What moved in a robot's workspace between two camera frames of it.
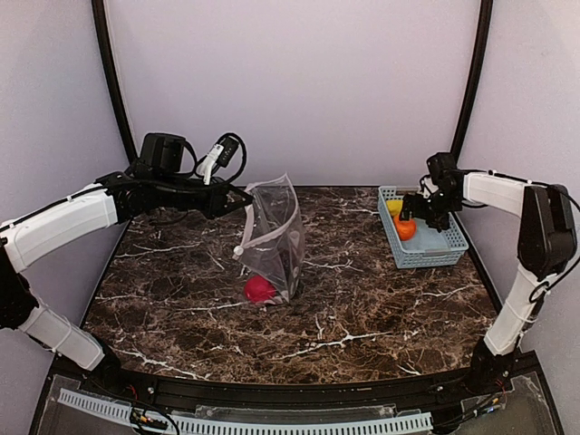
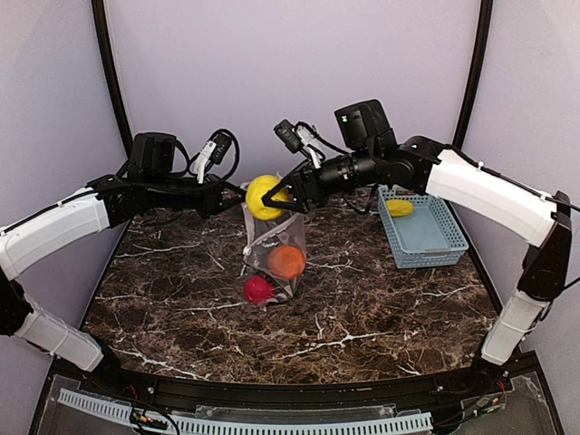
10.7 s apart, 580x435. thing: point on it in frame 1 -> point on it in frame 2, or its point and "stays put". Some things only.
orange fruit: (406, 229) -> (286, 262)
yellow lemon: (394, 206) stays put
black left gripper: (214, 202) stays put
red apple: (259, 289) stays put
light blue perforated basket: (429, 246) stays put
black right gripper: (426, 208) -> (301, 189)
